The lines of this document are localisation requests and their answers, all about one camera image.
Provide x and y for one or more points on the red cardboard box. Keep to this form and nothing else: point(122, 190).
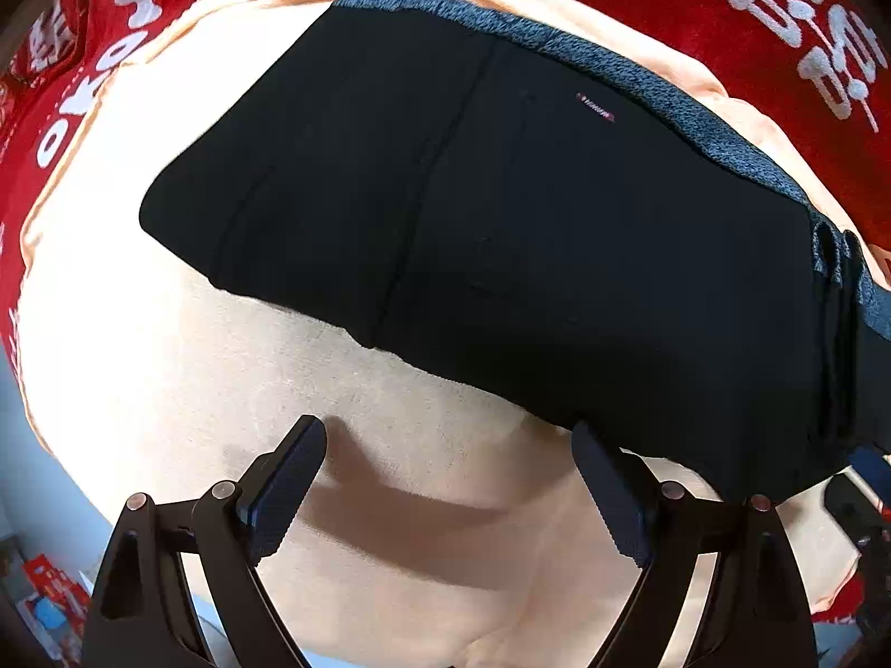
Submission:
point(49, 577)

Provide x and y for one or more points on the red pillow white characters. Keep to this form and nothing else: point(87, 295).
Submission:
point(49, 45)

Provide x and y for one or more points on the black pants grey floral stripes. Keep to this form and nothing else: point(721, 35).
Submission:
point(487, 223)

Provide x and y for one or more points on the cream cloth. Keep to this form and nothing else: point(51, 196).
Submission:
point(209, 362)

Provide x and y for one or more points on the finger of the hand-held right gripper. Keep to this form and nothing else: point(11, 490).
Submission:
point(873, 465)

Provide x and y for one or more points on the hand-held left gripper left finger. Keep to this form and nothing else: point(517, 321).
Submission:
point(285, 494)

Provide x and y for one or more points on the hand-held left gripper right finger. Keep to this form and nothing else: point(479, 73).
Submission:
point(612, 501)

